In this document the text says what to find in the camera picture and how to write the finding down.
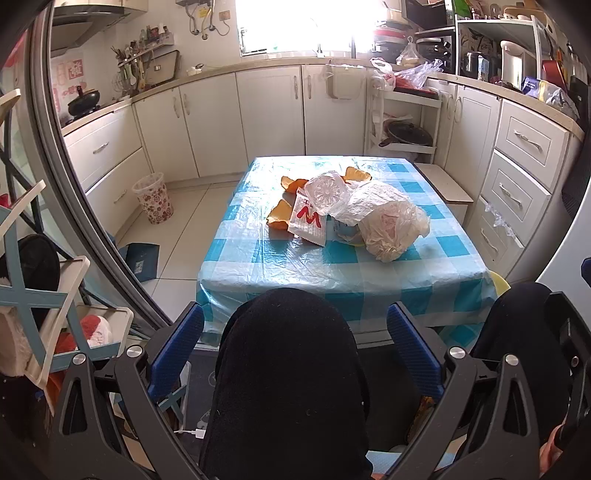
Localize white red plastic bag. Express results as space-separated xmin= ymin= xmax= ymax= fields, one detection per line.
xmin=369 ymin=58 xmax=398 ymax=90

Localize plastic bag of food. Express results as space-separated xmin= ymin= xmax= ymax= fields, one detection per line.
xmin=396 ymin=37 xmax=423 ymax=68

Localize pink wall poster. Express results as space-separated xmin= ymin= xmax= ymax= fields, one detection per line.
xmin=51 ymin=51 xmax=86 ymax=95

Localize white shelf rack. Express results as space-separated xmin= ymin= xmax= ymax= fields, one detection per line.
xmin=365 ymin=76 xmax=441 ymax=162

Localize white drawer cabinet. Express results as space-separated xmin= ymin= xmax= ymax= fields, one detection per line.
xmin=425 ymin=78 xmax=585 ymax=278

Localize kitchen utensil rack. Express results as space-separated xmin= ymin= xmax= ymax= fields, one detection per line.
xmin=111 ymin=28 xmax=178 ymax=100

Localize white charger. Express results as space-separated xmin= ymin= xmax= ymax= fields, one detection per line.
xmin=178 ymin=418 xmax=213 ymax=439

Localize blue checkered tablecloth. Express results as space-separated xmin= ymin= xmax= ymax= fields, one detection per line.
xmin=196 ymin=156 xmax=499 ymax=335

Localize water heater with hoses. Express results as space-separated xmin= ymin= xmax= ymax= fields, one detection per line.
xmin=178 ymin=0 xmax=232 ymax=38

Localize floral wastebasket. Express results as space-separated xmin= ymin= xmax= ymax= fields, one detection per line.
xmin=132 ymin=172 xmax=175 ymax=225

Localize white red-print packet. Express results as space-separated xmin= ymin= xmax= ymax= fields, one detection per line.
xmin=287 ymin=189 xmax=326 ymax=246

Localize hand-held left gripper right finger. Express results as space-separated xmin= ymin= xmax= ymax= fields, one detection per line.
xmin=387 ymin=302 xmax=544 ymax=480

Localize blue snack bag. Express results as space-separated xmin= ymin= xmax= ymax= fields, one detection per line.
xmin=522 ymin=76 xmax=555 ymax=100

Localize dark flat device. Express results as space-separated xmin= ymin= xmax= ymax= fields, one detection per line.
xmin=178 ymin=348 xmax=222 ymax=444

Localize kitchen window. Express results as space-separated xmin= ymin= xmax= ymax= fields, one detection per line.
xmin=235 ymin=0 xmax=407 ymax=56

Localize silver pot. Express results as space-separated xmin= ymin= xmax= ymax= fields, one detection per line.
xmin=462 ymin=50 xmax=491 ymax=79

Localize black box appliance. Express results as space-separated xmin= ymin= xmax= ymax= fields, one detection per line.
xmin=402 ymin=0 xmax=458 ymax=31

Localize teal white rack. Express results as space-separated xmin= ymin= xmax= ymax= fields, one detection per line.
xmin=0 ymin=90 xmax=134 ymax=388

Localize red white cloth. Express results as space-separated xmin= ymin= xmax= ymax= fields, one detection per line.
xmin=55 ymin=314 xmax=114 ymax=352

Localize clear plastic bag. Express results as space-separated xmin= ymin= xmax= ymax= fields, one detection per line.
xmin=394 ymin=59 xmax=444 ymax=90

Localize white kitchen cabinets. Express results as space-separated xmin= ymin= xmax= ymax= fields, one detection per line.
xmin=60 ymin=65 xmax=375 ymax=222

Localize white hanging bin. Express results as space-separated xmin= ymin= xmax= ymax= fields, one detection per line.
xmin=323 ymin=65 xmax=363 ymax=100

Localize person's right hand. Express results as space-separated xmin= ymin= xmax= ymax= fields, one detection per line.
xmin=538 ymin=425 xmax=578 ymax=480

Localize white stool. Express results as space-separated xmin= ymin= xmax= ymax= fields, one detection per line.
xmin=413 ymin=161 xmax=474 ymax=227

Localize white kettle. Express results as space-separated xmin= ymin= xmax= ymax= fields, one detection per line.
xmin=499 ymin=41 xmax=536 ymax=90

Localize range hood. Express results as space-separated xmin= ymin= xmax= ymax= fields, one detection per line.
xmin=48 ymin=0 xmax=148 ymax=51

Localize black lidded pan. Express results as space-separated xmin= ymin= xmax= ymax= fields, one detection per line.
xmin=379 ymin=121 xmax=435 ymax=148

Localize white thin plastic bag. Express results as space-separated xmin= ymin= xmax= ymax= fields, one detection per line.
xmin=330 ymin=179 xmax=411 ymax=227

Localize yellow plastic basin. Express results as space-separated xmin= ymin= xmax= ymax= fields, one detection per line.
xmin=487 ymin=270 xmax=512 ymax=296

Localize toaster oven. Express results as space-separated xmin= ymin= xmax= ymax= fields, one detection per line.
xmin=416 ymin=27 xmax=458 ymax=72

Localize beige plastic bag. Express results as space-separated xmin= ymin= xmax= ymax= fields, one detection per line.
xmin=359 ymin=196 xmax=431 ymax=264

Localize person's right leg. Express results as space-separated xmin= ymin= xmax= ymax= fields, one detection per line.
xmin=468 ymin=281 xmax=568 ymax=416

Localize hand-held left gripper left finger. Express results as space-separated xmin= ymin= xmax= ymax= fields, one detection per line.
xmin=46 ymin=301 xmax=206 ymax=480

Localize clear round plastic container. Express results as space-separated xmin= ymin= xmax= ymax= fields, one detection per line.
xmin=304 ymin=171 xmax=351 ymax=215

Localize red white cooking pot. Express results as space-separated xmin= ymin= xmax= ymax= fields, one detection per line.
xmin=372 ymin=21 xmax=407 ymax=56

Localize black wok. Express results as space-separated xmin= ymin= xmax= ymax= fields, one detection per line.
xmin=67 ymin=85 xmax=102 ymax=118

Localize metal rimmed tray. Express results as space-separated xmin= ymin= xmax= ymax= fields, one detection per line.
xmin=148 ymin=50 xmax=181 ymax=88

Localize white countertop shelf unit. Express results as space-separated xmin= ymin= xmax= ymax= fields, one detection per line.
xmin=455 ymin=11 xmax=555 ymax=88

